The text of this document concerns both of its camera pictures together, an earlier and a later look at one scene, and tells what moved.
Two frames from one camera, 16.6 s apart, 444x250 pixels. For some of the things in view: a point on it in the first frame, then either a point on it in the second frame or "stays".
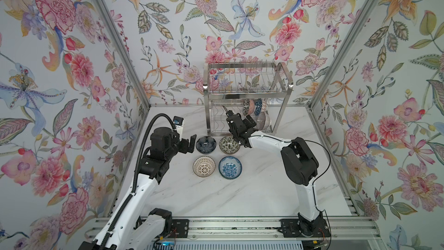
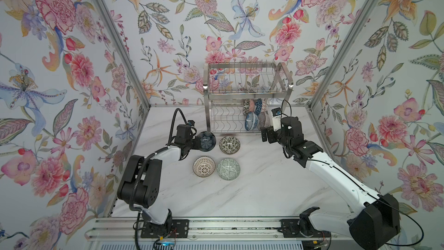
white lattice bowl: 204,166 stays
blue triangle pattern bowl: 258,106 stays
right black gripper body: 247,125 -> 280,141
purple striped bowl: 262,121 stays
